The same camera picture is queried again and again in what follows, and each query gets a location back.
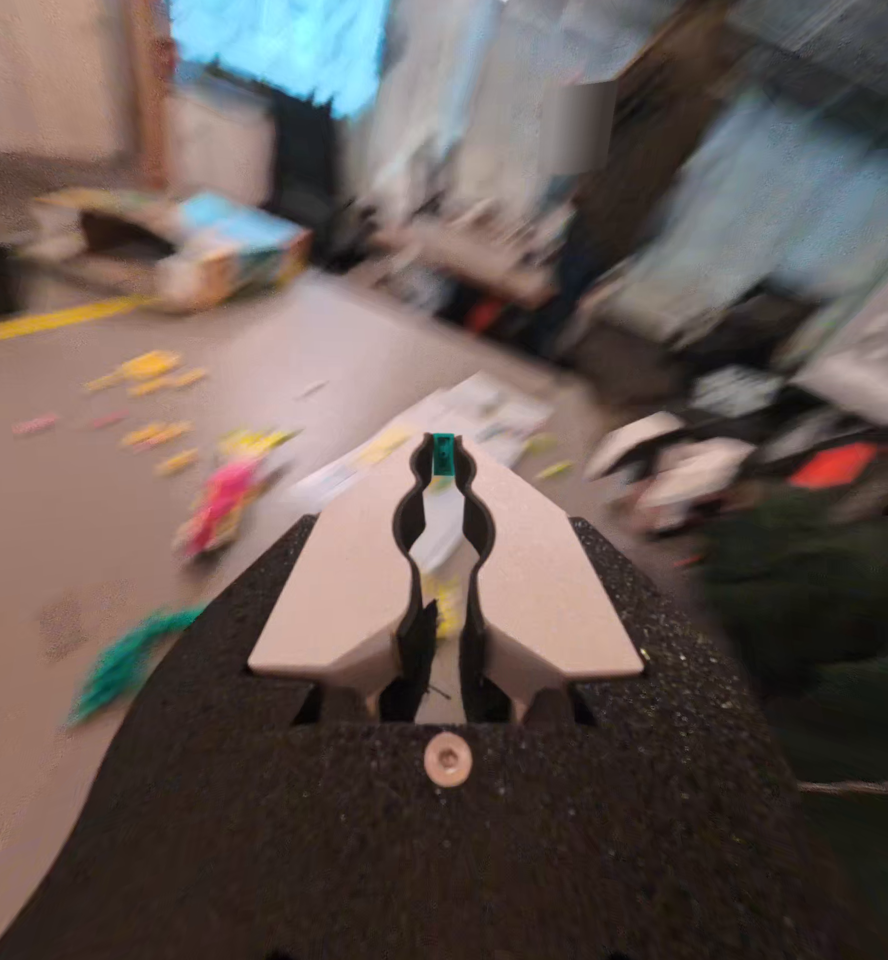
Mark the lego instruction booklet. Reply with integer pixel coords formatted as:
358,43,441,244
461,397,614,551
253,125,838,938
286,373,557,579

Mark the lego set cardboard box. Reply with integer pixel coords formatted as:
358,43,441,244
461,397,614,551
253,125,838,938
22,187,314,315

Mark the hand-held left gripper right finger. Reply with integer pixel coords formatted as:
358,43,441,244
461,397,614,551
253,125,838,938
455,435,645,725

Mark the pink lego bird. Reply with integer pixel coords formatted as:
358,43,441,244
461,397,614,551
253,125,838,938
174,426,300,564

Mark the scatter of yellow lego pieces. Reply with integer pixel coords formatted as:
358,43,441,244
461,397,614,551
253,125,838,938
82,348,211,479

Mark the yellow tape strip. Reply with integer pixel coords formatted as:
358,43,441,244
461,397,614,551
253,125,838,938
0,294,148,351

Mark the teal lego branch structure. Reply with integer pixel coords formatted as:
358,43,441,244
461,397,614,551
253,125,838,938
67,604,206,727

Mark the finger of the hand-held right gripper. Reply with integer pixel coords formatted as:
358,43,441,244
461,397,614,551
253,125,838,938
635,437,757,535
585,411,686,481

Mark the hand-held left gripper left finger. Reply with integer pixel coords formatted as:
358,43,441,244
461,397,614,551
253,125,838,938
247,433,439,723

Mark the orange bag with black strap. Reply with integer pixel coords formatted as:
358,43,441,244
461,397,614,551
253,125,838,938
787,441,878,490

